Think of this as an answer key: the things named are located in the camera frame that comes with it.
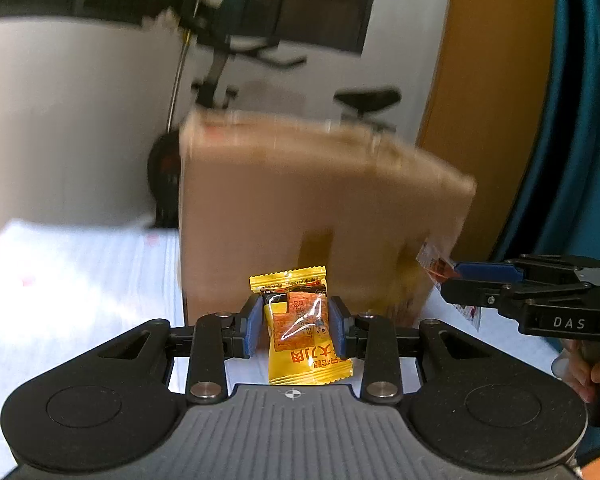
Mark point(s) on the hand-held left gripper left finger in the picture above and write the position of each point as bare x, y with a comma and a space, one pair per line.
254, 325

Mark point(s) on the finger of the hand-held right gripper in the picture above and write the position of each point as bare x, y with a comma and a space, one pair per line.
480, 294
490, 270

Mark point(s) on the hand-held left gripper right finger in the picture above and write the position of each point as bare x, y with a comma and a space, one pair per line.
337, 325

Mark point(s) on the yellow snack packet clear window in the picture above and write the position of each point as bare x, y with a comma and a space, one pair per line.
300, 360

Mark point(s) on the small clear red snack packet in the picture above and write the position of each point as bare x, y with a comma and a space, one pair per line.
437, 265

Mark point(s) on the brown cardboard box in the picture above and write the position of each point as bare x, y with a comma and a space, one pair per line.
305, 195

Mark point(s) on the person's right hand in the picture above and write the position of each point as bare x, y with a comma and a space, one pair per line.
580, 370

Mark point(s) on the black exercise bike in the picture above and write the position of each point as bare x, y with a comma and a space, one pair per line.
169, 170

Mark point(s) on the white checked tablecloth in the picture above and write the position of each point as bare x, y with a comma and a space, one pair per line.
79, 285

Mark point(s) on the teal curtain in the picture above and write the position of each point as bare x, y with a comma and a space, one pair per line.
580, 110

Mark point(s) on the orange wooden door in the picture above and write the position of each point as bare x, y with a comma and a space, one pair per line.
480, 85

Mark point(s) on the metal pole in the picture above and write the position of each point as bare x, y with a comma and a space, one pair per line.
175, 90

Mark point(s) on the crumpled white cloth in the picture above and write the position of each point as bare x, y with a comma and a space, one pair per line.
159, 19

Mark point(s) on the dark framed window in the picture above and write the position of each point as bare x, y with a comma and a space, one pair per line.
280, 5

